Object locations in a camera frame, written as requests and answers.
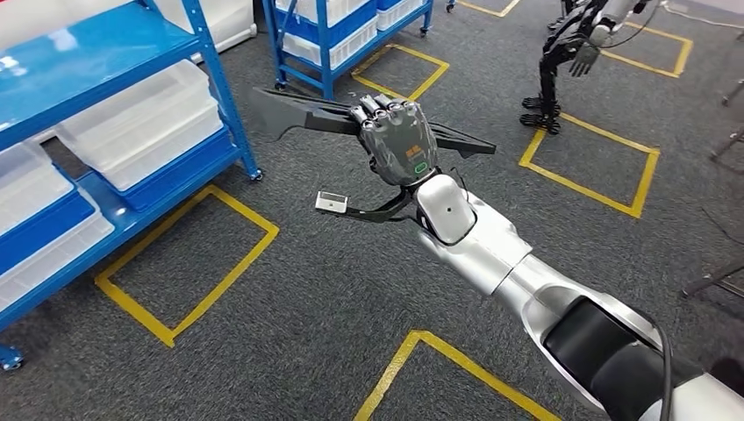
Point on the robot right grey hand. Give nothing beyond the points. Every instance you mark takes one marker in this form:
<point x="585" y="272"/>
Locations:
<point x="404" y="145"/>

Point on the idle robot grey hand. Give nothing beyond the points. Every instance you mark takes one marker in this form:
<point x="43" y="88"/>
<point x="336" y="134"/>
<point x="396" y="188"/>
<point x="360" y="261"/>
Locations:
<point x="584" y="61"/>

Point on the long black plastic part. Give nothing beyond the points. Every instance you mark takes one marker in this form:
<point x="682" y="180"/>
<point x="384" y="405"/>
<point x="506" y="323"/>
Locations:
<point x="290" y="113"/>

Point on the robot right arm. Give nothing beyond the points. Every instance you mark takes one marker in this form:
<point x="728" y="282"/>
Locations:
<point x="494" y="255"/>

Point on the blue metal shelf rack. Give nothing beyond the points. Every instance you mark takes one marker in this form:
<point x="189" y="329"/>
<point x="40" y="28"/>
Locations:
<point x="324" y="58"/>
<point x="87" y="64"/>

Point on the black silver humanoid robot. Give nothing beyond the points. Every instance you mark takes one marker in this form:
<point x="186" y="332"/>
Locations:
<point x="546" y="64"/>

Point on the translucent white storage bin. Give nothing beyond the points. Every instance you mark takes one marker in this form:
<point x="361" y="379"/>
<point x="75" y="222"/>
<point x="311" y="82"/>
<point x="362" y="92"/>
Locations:
<point x="133" y="128"/>
<point x="349" y="52"/>
<point x="29" y="186"/>
<point x="401" y="17"/>
<point x="52" y="267"/>
<point x="302" y="9"/>

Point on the black caster wheel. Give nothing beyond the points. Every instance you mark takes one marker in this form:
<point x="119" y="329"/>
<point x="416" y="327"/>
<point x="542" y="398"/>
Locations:
<point x="256" y="174"/>

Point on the dark metal stand leg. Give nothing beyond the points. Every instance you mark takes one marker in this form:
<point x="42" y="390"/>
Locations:
<point x="715" y="279"/>
<point x="729" y="143"/>

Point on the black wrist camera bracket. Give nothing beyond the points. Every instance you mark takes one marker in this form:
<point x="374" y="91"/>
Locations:
<point x="372" y="216"/>

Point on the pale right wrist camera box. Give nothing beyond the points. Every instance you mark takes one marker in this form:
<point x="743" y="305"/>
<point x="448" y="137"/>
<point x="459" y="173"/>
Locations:
<point x="331" y="202"/>

